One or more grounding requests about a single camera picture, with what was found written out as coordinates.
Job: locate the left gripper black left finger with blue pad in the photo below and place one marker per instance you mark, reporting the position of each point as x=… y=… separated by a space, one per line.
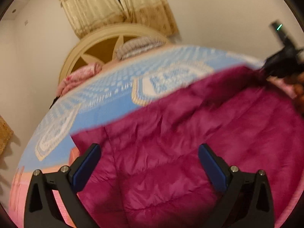
x=41 y=208

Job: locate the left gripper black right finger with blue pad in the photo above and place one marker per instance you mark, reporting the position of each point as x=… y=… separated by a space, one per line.
x=247 y=199

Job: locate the magenta puffer jacket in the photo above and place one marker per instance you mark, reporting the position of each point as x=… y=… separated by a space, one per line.
x=149 y=174

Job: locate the person's right hand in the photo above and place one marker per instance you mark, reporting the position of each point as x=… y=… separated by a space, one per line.
x=296 y=82

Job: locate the woven basket at left edge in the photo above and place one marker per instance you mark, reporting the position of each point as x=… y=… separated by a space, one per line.
x=6 y=134

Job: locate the pink floral folded blanket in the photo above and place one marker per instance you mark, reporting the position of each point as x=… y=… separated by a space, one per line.
x=77 y=78

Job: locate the blue pink printed bedspread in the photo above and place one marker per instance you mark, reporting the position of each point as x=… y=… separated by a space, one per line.
x=110 y=96

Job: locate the grey striped pillow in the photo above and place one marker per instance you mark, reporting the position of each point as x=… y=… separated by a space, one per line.
x=138 y=46

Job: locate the cream wooden headboard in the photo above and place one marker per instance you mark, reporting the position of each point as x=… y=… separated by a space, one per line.
x=102 y=44

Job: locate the beige patterned curtain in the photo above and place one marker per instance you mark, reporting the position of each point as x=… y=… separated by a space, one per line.
x=86 y=16

